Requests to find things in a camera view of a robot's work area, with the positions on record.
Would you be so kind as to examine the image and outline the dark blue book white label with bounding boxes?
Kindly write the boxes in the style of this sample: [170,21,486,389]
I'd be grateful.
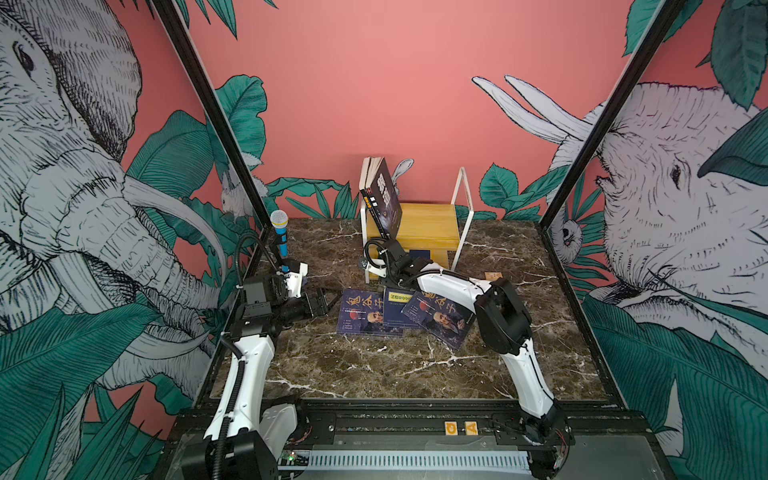
[409,249,431,260]

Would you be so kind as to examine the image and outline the small blue book yellow label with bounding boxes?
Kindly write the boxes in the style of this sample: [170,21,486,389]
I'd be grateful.
[383,287,420,330]

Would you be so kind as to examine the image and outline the purple portrait book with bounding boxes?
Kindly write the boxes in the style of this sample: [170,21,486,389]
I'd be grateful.
[402,292,475,350]
[336,289,403,337]

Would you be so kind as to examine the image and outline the black book white characters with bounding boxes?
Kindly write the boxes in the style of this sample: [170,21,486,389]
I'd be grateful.
[371,157,402,240]

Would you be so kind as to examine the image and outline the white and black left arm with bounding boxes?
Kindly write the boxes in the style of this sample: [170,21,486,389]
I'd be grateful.
[180,226,341,479]

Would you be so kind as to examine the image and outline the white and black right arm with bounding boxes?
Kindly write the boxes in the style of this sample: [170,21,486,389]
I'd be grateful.
[364,238,570,445]

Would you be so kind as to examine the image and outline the white wooden two-tier shelf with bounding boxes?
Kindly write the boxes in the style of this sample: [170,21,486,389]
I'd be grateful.
[360,159,477,268]

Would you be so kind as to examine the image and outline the dark brown leaning book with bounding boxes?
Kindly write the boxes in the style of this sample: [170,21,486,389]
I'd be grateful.
[359,157,384,229]

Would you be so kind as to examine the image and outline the blue toy microphone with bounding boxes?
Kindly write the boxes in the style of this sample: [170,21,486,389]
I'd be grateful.
[270,209,289,258]

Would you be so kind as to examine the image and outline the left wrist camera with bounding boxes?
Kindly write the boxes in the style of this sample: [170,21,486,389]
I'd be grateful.
[282,258,308,298]

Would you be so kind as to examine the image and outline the black front rail base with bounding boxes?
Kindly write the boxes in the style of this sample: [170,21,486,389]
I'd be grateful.
[149,397,679,480]

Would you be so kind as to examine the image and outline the left black frame post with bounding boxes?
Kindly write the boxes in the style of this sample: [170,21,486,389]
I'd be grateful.
[152,0,271,231]

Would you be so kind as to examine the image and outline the black frame post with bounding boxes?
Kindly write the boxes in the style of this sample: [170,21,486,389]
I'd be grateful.
[538,0,686,229]
[152,0,271,231]

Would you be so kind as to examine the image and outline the right black frame post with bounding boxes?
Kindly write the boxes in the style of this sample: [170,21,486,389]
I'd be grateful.
[538,0,686,229]

